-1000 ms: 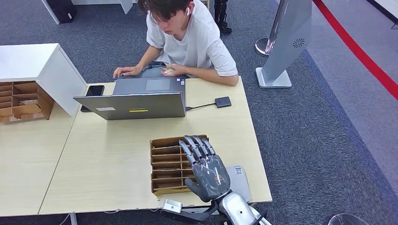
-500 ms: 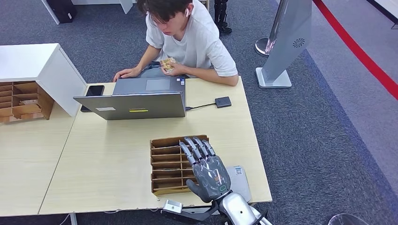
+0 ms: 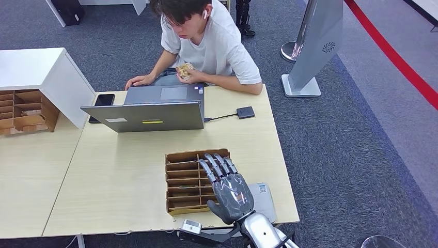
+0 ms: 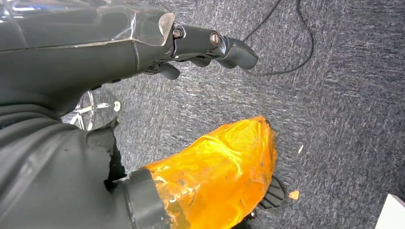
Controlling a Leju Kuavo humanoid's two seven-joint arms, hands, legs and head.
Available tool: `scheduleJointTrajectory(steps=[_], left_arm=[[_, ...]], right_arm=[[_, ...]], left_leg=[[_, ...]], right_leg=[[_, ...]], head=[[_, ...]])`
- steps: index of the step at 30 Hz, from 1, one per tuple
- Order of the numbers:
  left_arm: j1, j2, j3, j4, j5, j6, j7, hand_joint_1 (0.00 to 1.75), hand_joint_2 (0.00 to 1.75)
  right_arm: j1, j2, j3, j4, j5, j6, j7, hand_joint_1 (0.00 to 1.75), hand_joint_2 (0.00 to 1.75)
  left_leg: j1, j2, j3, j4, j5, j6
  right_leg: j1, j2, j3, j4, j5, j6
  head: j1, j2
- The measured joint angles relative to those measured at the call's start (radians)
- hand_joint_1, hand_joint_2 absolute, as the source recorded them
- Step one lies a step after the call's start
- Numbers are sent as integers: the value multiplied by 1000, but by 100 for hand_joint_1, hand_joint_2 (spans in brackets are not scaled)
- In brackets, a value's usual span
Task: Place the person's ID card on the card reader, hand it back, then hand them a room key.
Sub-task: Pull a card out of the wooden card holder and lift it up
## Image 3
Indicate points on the person's right hand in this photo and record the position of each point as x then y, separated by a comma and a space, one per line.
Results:
140, 81

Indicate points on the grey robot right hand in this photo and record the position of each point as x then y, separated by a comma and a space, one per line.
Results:
232, 198

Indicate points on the person's left hand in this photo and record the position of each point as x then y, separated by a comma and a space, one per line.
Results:
197, 77

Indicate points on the yellowish ID card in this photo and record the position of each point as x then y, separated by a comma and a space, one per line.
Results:
184, 70

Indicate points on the person's left forearm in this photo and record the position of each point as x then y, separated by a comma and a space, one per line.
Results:
236, 85

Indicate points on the person's right forearm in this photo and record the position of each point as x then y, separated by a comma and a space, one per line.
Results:
164, 65

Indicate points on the person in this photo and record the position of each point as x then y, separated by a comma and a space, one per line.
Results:
219, 44

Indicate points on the card in organizer slot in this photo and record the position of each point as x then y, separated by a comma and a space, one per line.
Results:
186, 186

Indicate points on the wooden card organizer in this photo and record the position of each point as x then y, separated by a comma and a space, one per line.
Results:
181, 166

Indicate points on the grey laptop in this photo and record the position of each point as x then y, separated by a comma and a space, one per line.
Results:
154, 116

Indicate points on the black smartphone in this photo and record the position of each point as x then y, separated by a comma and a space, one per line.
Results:
104, 100

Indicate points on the small black USB box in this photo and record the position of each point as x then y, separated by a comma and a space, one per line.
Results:
245, 112

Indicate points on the white earbud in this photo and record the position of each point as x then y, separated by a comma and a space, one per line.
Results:
205, 14

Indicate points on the black robot legs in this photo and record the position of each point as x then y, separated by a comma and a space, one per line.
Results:
243, 20

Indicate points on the white table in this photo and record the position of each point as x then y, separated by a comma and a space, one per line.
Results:
102, 1

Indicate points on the white cabinet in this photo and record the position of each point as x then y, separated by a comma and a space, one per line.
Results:
51, 72

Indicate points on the chrome stanchion base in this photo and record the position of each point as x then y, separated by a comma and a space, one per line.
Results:
287, 51

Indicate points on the wooden organizer inside cabinet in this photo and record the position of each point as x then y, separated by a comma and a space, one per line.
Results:
30, 121

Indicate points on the grey kiosk stand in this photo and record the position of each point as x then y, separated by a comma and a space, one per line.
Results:
318, 44

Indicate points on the clear round glass object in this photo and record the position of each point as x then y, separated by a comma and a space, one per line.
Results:
383, 243

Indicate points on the white desk with black edge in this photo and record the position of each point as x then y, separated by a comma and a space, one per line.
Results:
429, 7

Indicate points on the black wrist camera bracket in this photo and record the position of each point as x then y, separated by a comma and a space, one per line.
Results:
219, 238

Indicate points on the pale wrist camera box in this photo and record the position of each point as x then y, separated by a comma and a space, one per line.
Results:
191, 226

